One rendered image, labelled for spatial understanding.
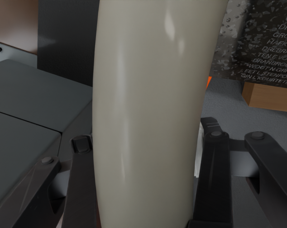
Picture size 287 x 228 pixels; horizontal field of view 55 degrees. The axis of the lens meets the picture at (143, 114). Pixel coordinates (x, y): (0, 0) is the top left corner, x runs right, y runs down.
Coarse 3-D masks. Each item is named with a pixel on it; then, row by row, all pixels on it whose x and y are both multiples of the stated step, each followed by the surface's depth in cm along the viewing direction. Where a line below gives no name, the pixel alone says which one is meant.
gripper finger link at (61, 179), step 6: (66, 162) 15; (66, 168) 14; (60, 174) 14; (66, 174) 14; (54, 180) 14; (60, 180) 14; (66, 180) 14; (54, 186) 14; (60, 186) 14; (66, 186) 14; (48, 192) 14; (54, 192) 14; (60, 192) 14; (66, 192) 14; (48, 198) 14; (54, 198) 14
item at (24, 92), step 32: (0, 64) 103; (32, 64) 109; (0, 96) 82; (32, 96) 88; (64, 96) 94; (0, 128) 68; (32, 128) 72; (64, 128) 77; (0, 160) 58; (32, 160) 61; (64, 160) 87; (0, 192) 51
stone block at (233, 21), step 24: (240, 0) 28; (264, 0) 28; (240, 24) 31; (264, 24) 30; (216, 48) 36; (240, 48) 35; (264, 48) 34; (216, 72) 41; (240, 72) 40; (264, 72) 38
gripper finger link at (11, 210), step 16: (48, 160) 14; (32, 176) 13; (48, 176) 13; (16, 192) 12; (32, 192) 12; (0, 208) 11; (16, 208) 11; (32, 208) 11; (48, 208) 12; (0, 224) 10; (16, 224) 10; (32, 224) 11; (48, 224) 12
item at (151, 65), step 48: (144, 0) 5; (192, 0) 5; (96, 48) 7; (144, 48) 6; (192, 48) 6; (96, 96) 7; (144, 96) 6; (192, 96) 6; (96, 144) 7; (144, 144) 6; (192, 144) 7; (96, 192) 8; (144, 192) 7; (192, 192) 8
